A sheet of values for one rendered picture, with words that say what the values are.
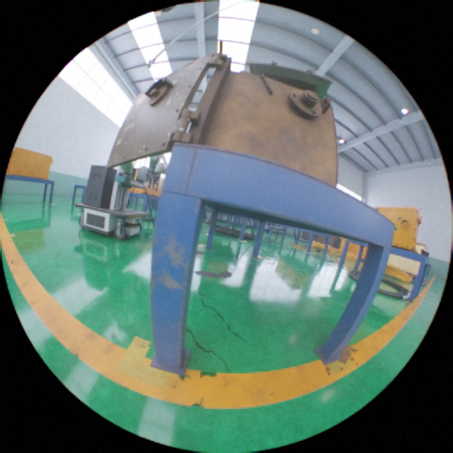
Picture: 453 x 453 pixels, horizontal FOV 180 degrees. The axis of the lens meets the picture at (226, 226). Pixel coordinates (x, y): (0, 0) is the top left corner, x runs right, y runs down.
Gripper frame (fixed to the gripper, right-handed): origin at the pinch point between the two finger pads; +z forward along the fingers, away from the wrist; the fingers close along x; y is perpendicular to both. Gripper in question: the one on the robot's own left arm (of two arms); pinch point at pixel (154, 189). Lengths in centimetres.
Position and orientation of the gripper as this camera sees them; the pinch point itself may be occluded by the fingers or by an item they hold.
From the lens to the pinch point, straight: 205.1
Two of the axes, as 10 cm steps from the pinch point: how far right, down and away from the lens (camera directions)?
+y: 9.7, 1.9, 1.8
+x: -1.6, -1.1, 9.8
